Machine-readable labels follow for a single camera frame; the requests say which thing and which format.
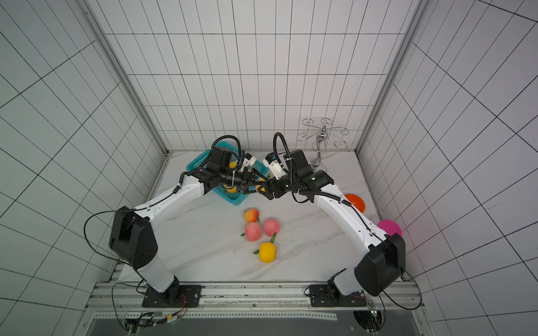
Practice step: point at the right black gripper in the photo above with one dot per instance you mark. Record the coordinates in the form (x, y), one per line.
(277, 187)

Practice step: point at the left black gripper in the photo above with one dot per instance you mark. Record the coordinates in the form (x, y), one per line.
(249, 180)

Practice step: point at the orange red peach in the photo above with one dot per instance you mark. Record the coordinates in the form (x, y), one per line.
(251, 215)

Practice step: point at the pink peach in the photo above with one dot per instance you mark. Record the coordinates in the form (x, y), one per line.
(271, 227)
(253, 232)

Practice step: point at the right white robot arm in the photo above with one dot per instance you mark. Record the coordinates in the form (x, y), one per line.
(382, 256)

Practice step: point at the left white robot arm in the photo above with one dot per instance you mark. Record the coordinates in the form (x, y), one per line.
(133, 235)

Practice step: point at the teal plastic basket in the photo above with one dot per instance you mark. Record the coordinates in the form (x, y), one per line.
(233, 198)

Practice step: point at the silver metal cup rack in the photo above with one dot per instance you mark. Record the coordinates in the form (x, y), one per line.
(324, 130)

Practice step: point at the orange plastic bowl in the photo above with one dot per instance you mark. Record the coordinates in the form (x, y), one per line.
(357, 202)

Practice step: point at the pink plastic goblet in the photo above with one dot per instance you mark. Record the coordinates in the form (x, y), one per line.
(390, 227)

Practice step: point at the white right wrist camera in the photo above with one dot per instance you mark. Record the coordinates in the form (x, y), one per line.
(275, 168)

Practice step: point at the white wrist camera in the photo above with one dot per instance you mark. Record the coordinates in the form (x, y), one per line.
(275, 168)
(248, 161)

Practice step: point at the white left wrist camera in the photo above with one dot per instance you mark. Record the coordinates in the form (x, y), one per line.
(248, 161)

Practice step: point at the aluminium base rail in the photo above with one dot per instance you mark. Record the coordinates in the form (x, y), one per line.
(236, 300)

